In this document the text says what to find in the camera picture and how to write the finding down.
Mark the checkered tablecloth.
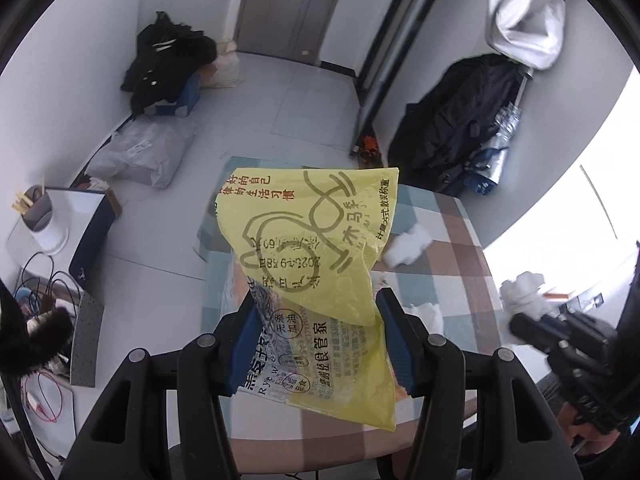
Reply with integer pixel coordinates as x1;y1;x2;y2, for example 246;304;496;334
194;185;502;474

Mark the white navy box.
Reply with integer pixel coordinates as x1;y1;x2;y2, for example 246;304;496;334
6;188;116;290

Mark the silver blue folded umbrella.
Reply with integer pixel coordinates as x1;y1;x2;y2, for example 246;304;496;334
463;103;521;196

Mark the grey speckled pad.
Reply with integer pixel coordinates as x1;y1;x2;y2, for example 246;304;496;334
70;292;104;388

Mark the clear plastic bag on floor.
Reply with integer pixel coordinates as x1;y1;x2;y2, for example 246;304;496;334
86;116;196;188

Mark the beige bag by door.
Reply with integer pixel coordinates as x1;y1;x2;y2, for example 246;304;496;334
198;39;242;89

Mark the grey cup with sticks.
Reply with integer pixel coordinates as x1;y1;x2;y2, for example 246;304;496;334
12;178;53;232

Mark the right hand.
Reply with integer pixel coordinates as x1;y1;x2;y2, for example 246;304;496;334
556;402;620;455

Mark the grey door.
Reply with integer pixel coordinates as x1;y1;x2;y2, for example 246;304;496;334
235;0;338;65

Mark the black hanging coat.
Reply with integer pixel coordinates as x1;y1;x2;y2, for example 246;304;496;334
387;54;522;196

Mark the orange black tool on floor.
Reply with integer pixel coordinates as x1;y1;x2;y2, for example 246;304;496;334
349;133;384;168

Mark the blue cardboard box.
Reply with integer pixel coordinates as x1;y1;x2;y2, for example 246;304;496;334
144;73;201;118

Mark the yellow plastic snack bag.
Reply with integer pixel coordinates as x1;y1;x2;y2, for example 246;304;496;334
215;167;398;430

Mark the white hanging bag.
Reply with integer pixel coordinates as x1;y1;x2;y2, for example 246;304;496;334
485;0;566;70

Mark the black clothes pile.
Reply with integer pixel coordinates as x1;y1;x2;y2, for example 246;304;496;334
120;11;217;117

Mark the red cable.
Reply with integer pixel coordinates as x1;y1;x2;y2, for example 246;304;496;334
22;374;66;426

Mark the white tissue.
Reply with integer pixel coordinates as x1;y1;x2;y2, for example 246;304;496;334
382;223;433;269
499;271;551;344

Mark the black fur sleeve trim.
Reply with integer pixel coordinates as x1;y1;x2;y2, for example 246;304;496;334
0;283;74;377

